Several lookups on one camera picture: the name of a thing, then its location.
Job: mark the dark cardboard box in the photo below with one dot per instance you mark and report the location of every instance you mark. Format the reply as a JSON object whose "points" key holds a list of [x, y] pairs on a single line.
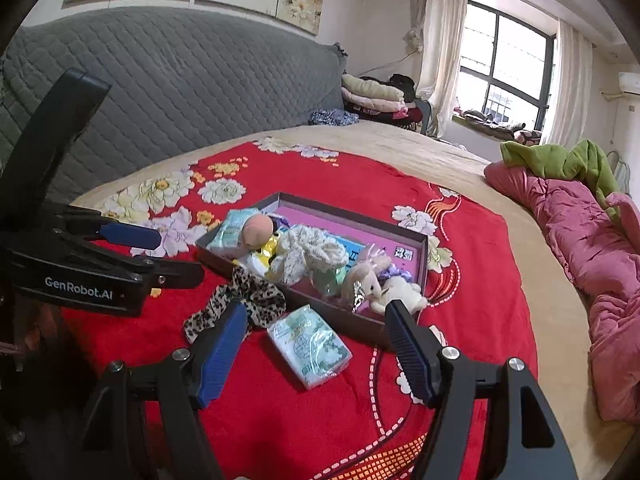
{"points": [[350, 327]]}

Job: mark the cream plush bear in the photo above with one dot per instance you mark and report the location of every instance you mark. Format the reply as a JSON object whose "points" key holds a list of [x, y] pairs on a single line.
{"points": [[400, 295]]}

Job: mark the white curtain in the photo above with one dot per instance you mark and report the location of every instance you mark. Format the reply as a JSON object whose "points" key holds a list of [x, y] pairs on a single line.
{"points": [[570, 80], [440, 45]]}

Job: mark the window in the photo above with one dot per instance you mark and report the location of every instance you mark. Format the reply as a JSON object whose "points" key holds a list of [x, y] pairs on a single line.
{"points": [[505, 60]]}

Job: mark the cream lace scrunchie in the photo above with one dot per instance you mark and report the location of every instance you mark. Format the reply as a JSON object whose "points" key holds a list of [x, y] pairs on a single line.
{"points": [[310, 252]]}

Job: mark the pink makeup sponge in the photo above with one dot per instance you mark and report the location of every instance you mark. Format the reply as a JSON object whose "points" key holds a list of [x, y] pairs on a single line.
{"points": [[257, 230]]}

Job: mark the green makeup sponge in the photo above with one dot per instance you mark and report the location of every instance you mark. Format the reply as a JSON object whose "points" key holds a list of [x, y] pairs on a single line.
{"points": [[327, 280]]}

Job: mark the purple scrunchie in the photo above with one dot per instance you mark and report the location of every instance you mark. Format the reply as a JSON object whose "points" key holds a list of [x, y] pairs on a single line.
{"points": [[395, 274]]}

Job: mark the dark red clothes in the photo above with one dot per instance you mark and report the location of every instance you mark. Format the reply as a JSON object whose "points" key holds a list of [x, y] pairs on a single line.
{"points": [[410, 115]]}

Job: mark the green blanket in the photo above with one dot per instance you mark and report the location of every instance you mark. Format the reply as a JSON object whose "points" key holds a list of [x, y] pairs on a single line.
{"points": [[555, 162]]}

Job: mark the pink folded blanket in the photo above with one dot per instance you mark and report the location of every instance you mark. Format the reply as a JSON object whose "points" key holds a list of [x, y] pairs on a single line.
{"points": [[375, 105]]}

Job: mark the black clothes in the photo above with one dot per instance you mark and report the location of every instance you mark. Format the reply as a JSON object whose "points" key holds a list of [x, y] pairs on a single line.
{"points": [[400, 84]]}

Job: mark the blue patterned cloth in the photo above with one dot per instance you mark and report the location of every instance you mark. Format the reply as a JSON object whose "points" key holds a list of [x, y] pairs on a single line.
{"points": [[332, 117]]}

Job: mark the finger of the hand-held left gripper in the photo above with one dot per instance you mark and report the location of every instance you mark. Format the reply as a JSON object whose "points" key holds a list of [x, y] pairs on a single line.
{"points": [[130, 236], [175, 272]]}

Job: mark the white green tissue pack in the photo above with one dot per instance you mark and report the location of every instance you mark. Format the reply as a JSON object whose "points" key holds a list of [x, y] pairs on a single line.
{"points": [[307, 352]]}

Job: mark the leopard print headband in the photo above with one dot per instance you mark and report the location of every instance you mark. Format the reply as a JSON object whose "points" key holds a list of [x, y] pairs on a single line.
{"points": [[235, 300]]}

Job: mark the white air conditioner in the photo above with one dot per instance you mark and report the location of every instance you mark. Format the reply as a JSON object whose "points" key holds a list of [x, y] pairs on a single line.
{"points": [[630, 85]]}

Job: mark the red floral blanket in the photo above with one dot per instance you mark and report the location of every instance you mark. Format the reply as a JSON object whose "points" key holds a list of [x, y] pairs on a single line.
{"points": [[325, 435]]}

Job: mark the grey quilted headboard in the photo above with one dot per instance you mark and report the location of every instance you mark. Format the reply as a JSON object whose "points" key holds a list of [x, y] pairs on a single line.
{"points": [[175, 90]]}

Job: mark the cream folded blanket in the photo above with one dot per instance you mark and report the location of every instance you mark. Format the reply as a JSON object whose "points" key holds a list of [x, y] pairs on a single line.
{"points": [[370, 89]]}

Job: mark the white standing fan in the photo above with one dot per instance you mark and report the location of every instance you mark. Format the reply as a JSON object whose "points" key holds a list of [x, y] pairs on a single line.
{"points": [[621, 172]]}

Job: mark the pink book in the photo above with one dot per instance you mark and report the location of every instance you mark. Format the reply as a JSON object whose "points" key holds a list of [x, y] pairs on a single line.
{"points": [[320, 215]]}

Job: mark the pink quilt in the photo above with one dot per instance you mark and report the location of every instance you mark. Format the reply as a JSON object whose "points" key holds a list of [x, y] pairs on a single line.
{"points": [[575, 220]]}

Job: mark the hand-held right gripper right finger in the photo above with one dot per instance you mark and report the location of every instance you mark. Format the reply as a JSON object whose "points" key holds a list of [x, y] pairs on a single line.
{"points": [[410, 355]]}

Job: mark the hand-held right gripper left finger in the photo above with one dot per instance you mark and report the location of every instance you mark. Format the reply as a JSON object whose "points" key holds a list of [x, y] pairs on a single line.
{"points": [[222, 355]]}

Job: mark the lilac scrunchie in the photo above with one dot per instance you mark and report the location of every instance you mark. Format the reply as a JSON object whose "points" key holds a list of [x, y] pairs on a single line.
{"points": [[367, 267]]}

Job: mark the windowsill cushions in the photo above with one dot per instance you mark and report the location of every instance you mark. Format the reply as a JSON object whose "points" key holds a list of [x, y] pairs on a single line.
{"points": [[490, 122]]}

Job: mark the yellow cartoon wipes packet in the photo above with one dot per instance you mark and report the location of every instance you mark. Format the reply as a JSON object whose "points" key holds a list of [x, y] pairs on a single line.
{"points": [[265, 255]]}

